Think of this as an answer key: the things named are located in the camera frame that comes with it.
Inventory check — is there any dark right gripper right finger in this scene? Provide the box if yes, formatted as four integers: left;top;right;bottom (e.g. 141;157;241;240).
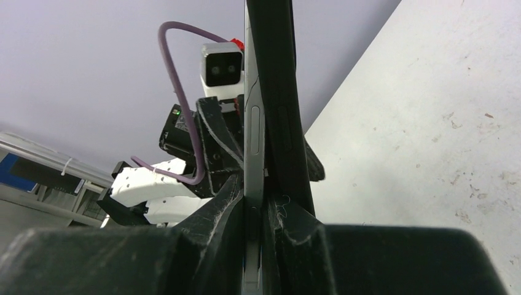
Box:
262;196;507;294

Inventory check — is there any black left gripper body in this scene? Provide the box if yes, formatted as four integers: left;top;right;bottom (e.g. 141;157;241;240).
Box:
159;95;252;199

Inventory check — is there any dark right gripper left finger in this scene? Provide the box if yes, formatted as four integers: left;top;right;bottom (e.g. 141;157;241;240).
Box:
1;176;245;294

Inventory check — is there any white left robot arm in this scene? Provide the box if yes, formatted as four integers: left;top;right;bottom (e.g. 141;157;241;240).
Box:
98;95;267;226

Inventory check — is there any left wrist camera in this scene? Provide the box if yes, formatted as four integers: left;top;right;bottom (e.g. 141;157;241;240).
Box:
200;42;244;100

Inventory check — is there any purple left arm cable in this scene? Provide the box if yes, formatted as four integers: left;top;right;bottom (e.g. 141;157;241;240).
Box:
130;21;229;186

